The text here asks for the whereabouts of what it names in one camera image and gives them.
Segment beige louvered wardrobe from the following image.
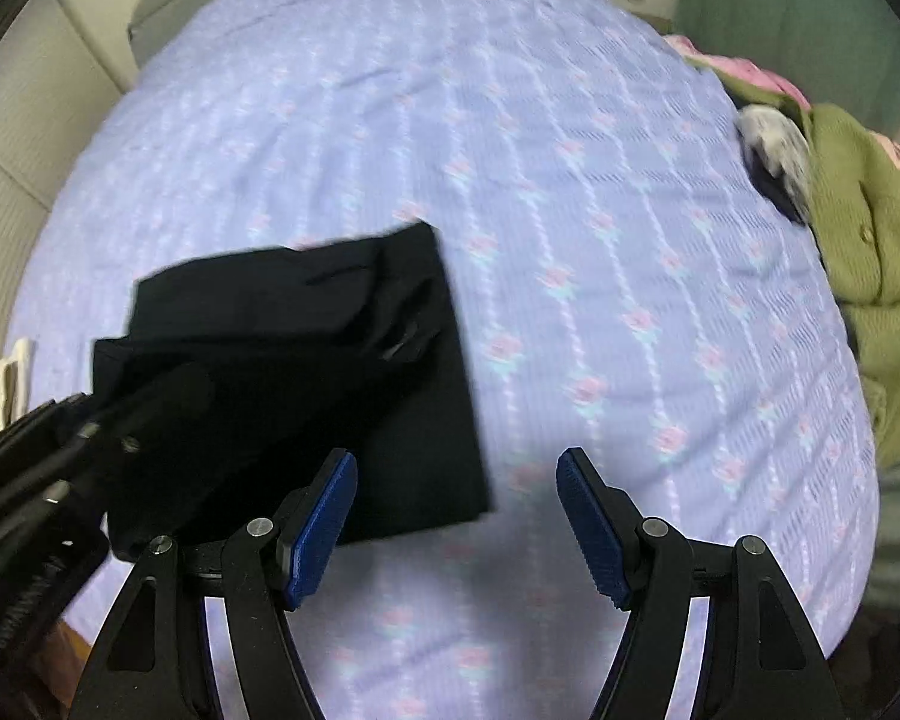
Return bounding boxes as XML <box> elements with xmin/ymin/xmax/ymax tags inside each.
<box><xmin>0</xmin><ymin>0</ymin><xmax>166</xmax><ymax>451</ymax></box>

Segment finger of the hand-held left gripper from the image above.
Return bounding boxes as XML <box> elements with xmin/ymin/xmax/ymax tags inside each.
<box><xmin>41</xmin><ymin>420</ymin><xmax>166</xmax><ymax>515</ymax></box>
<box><xmin>75</xmin><ymin>367</ymin><xmax>215</xmax><ymax>443</ymax></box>

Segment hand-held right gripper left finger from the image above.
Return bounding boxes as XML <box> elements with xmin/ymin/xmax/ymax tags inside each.
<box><xmin>71</xmin><ymin>448</ymin><xmax>359</xmax><ymax>720</ymax></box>

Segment purple floral duvet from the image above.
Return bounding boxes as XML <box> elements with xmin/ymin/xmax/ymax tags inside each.
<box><xmin>7</xmin><ymin>0</ymin><xmax>882</xmax><ymax>720</ymax></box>

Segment black pants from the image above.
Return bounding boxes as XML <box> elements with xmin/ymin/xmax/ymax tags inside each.
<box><xmin>91</xmin><ymin>219</ymin><xmax>496</xmax><ymax>562</ymax></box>

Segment green fleece jacket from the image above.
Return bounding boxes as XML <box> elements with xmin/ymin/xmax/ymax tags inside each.
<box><xmin>724</xmin><ymin>82</ymin><xmax>900</xmax><ymax>470</ymax></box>

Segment black and white garment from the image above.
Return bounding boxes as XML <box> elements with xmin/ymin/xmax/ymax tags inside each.
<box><xmin>733</xmin><ymin>103</ymin><xmax>815</xmax><ymax>224</ymax></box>

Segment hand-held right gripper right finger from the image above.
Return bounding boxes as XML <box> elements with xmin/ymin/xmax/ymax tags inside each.
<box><xmin>556</xmin><ymin>448</ymin><xmax>845</xmax><ymax>720</ymax></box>

